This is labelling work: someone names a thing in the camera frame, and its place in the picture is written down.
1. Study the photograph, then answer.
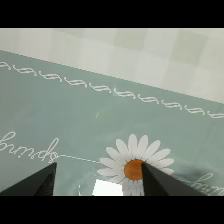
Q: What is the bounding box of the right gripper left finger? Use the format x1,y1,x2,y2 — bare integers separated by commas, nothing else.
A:
0,162,58,197

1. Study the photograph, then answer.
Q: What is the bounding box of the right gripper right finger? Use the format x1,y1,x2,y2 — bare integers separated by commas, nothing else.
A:
141,161,205,197

